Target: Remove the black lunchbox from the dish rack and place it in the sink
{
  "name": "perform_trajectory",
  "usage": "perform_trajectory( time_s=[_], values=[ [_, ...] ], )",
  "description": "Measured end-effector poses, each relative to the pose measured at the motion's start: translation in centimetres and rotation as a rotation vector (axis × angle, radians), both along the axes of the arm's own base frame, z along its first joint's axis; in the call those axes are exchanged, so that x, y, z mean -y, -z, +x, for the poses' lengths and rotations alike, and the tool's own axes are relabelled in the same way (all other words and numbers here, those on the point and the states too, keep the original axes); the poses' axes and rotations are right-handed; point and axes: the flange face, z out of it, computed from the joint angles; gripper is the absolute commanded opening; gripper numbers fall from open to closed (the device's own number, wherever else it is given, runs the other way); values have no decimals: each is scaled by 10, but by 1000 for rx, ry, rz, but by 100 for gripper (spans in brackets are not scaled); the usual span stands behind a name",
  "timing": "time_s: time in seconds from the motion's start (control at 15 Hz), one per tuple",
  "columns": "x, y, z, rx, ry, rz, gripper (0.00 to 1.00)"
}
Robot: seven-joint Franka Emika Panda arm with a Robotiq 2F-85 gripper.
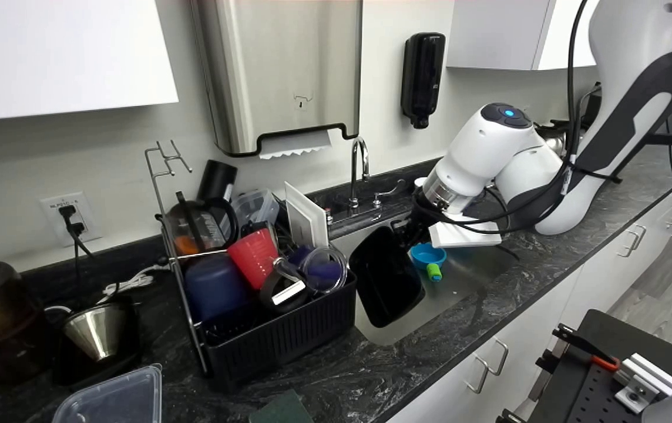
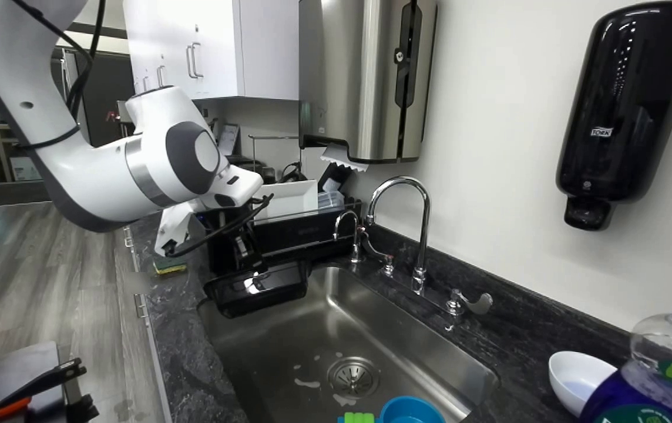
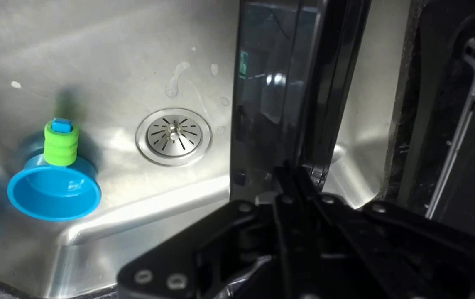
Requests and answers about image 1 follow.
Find silver cabinet handle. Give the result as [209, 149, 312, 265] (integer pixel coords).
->
[464, 356, 491, 394]
[622, 224, 651, 262]
[485, 336, 512, 376]

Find black container white label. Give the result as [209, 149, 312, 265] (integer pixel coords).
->
[262, 262, 311, 312]

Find stainless steel cone funnel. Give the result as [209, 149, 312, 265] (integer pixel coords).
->
[61, 300, 131, 365]

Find dark blue plastic tumbler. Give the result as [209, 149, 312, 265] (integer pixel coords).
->
[181, 253, 255, 325]

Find green yellow sponge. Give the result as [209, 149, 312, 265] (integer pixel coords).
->
[249, 387, 316, 423]

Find black wall soap dispenser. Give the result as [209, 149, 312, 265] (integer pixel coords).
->
[400, 30, 450, 132]

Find stainless steel sink basin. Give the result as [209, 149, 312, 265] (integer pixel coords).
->
[332, 218, 511, 349]

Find black plastic dish rack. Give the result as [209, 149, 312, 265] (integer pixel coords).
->
[165, 197, 359, 394]

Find stainless steel paper towel dispenser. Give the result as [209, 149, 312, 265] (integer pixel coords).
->
[195, 0, 366, 161]

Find light blue plastic cup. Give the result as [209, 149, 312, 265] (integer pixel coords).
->
[407, 239, 450, 278]

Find black power plug cord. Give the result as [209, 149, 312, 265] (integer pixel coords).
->
[56, 203, 96, 312]

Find white wall power outlet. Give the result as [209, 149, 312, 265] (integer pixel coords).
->
[40, 188, 96, 242]

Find chrome gooseneck faucet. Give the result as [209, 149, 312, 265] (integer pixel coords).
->
[327, 139, 410, 220]

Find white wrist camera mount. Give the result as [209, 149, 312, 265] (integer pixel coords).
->
[428, 220, 505, 251]

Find steel pot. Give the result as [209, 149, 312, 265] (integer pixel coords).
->
[50, 300, 149, 386]

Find clear drinking glass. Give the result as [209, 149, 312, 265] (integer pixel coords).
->
[228, 185, 284, 238]

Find black mug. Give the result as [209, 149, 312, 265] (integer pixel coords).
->
[195, 158, 239, 204]

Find white power cable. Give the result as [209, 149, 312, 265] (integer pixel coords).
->
[40, 265, 174, 314]

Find white paper filter stack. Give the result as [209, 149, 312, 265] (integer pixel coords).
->
[257, 126, 336, 163]

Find dark rimmed glass bowl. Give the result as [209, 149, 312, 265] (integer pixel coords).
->
[165, 196, 239, 257]

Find silver metal block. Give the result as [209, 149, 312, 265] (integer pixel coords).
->
[614, 351, 672, 416]

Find black perforated board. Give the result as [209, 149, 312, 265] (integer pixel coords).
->
[531, 307, 672, 423]

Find black orange handled pliers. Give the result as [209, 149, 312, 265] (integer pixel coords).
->
[552, 322, 626, 376]

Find red plastic cup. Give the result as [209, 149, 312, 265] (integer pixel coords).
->
[226, 225, 282, 293]

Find chrome wire rack frame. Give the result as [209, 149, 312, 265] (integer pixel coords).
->
[144, 139, 215, 379]

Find white base cabinet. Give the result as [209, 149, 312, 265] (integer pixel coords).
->
[385, 166, 672, 423]

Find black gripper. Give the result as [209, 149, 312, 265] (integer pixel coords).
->
[392, 185, 473, 249]

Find white rectangular plate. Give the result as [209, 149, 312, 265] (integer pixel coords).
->
[282, 182, 332, 251]

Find white corner wall cabinet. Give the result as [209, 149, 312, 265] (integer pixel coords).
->
[446, 0, 602, 72]

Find clear plastic food container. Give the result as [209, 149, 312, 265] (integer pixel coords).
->
[50, 363, 168, 423]

